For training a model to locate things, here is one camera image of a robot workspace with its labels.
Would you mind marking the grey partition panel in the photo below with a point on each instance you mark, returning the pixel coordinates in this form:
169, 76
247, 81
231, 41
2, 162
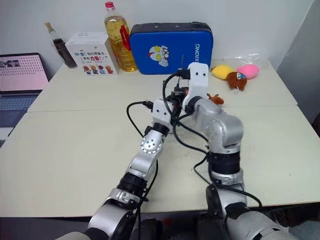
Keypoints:
302, 62

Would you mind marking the open laptop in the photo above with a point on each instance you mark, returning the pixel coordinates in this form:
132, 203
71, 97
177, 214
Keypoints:
20, 77

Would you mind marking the pink plush toy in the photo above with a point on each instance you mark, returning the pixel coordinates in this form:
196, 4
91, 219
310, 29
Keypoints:
248, 70

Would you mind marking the yellow plush toy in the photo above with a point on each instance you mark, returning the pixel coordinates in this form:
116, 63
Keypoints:
221, 71

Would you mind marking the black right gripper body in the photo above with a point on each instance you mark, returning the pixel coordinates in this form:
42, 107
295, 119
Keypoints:
184, 85

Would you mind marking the brown plush with blue cap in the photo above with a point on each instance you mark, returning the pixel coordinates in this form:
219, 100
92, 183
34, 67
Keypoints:
236, 80

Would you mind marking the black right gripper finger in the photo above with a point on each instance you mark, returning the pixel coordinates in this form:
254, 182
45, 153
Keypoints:
177, 88
178, 79

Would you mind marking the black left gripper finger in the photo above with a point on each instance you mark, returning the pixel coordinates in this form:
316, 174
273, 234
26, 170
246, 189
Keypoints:
173, 95
182, 96

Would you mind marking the white printed cardboard box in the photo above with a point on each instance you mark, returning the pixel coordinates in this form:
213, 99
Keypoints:
91, 53

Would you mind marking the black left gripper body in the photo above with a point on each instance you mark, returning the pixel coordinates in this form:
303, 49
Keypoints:
177, 107

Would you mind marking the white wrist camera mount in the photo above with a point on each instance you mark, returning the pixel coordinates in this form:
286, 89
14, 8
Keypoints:
198, 80
162, 112

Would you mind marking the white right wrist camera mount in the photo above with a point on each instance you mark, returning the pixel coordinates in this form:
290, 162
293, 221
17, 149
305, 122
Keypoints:
198, 80

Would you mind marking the brown monkey plush toy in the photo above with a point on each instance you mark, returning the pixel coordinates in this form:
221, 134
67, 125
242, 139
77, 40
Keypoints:
217, 99

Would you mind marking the blue cartoon print case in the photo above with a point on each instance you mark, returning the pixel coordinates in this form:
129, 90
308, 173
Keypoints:
162, 47

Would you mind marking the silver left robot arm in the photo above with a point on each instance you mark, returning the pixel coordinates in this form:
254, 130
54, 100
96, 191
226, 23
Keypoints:
140, 170

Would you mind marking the large cooking oil bottle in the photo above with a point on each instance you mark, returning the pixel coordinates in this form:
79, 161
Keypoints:
118, 42

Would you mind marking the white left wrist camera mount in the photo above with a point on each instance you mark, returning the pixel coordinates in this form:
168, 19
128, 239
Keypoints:
162, 112

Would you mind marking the clear plastic bag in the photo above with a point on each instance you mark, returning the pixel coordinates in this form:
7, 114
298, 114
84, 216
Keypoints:
251, 58

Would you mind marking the dark sauce glass bottle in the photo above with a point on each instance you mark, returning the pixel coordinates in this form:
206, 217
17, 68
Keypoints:
63, 50

